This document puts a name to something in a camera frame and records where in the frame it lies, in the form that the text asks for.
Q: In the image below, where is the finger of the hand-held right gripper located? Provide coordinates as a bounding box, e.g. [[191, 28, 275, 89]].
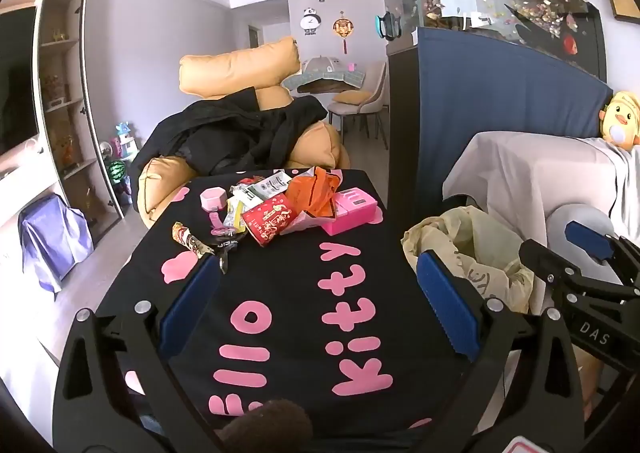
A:
[[518, 238, 640, 306], [565, 220, 640, 279]]

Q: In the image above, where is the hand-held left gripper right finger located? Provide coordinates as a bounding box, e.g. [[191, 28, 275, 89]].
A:
[[395, 250, 586, 453]]

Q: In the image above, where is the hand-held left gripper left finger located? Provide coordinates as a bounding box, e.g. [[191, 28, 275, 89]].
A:
[[52, 255, 236, 453]]

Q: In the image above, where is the brown snack wrapper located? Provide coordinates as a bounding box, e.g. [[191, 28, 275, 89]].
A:
[[171, 222, 217, 258]]

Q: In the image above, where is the yellowish plastic bag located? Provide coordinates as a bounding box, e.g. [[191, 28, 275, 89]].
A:
[[401, 205, 539, 316]]

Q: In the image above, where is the red printed packet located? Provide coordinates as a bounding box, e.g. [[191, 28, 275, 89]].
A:
[[241, 195, 299, 248]]

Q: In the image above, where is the pink rectangular box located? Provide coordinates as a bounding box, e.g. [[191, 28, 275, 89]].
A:
[[320, 188, 379, 237]]

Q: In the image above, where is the white green packet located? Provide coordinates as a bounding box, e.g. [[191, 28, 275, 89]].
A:
[[249, 171, 294, 200]]

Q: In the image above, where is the orange plastic bag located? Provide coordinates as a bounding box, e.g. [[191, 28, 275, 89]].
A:
[[287, 167, 344, 222]]

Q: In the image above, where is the grey rounded cushion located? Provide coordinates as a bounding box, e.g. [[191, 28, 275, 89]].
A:
[[545, 203, 640, 304]]

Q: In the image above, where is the white sofa cover cloth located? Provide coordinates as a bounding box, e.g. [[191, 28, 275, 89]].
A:
[[442, 131, 640, 246]]

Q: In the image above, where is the black cloth with pink letters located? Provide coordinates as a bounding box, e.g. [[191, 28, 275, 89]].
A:
[[95, 168, 506, 453]]

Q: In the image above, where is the pink hexagonal box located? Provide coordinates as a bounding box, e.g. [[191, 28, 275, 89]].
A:
[[200, 187, 229, 212]]

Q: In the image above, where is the yellow duck plush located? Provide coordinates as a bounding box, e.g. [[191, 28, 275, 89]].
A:
[[600, 90, 640, 150]]

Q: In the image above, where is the dark brown fuzzy object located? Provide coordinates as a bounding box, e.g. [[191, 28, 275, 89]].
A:
[[215, 399, 314, 453]]

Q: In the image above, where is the purple cloth cover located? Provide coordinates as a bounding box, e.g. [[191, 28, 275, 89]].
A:
[[18, 193, 95, 294]]

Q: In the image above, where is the blue cloth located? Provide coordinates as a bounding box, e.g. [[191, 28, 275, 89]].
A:
[[416, 27, 614, 214]]

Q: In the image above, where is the black jacket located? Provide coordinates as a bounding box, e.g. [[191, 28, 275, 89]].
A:
[[131, 87, 329, 180]]

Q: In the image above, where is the blue pink toy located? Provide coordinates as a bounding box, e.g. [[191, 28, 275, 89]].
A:
[[107, 122, 139, 160]]

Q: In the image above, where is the black tank cabinet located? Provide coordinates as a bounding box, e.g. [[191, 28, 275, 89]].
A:
[[385, 45, 422, 236]]

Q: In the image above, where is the beige dining chair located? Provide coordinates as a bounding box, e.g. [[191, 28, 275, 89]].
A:
[[327, 62, 390, 141]]

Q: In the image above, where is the tan beanbag sofa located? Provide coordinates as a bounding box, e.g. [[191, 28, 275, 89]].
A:
[[137, 37, 352, 230]]

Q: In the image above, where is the dining table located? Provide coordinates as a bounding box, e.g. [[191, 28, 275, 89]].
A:
[[281, 69, 369, 96]]

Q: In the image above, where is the glass door shelf cabinet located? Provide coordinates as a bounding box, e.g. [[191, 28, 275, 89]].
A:
[[32, 0, 126, 240]]

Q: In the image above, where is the mesh food cover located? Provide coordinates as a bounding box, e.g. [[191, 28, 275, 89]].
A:
[[300, 55, 351, 80]]

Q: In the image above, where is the teal aquarium device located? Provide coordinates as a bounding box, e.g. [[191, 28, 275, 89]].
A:
[[375, 10, 404, 42]]

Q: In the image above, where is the wall television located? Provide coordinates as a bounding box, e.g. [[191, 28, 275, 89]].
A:
[[0, 8, 41, 157]]

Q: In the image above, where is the round hanging wall ornament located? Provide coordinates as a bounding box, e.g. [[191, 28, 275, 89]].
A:
[[332, 10, 354, 55]]

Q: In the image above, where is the panda wall clock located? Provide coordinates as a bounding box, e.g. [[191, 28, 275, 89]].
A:
[[300, 7, 322, 36]]

